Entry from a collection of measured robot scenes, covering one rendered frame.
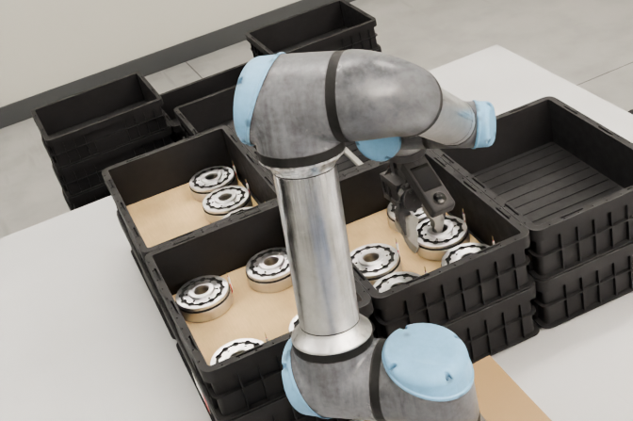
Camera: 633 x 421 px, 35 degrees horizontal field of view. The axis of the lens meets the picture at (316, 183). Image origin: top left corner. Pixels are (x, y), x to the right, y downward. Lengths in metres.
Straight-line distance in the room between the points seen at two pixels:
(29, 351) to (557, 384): 1.07
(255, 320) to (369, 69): 0.73
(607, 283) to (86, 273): 1.15
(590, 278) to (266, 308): 0.59
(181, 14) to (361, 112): 3.95
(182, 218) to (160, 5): 2.98
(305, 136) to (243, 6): 3.99
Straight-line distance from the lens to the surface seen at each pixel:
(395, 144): 1.62
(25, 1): 4.96
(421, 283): 1.67
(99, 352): 2.12
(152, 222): 2.22
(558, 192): 2.03
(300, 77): 1.25
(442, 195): 1.77
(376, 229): 2.00
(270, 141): 1.28
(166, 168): 2.30
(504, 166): 2.13
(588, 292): 1.91
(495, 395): 1.64
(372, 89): 1.23
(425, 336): 1.42
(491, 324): 1.82
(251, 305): 1.88
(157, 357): 2.05
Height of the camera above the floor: 1.93
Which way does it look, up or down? 30 degrees down
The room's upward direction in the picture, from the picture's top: 13 degrees counter-clockwise
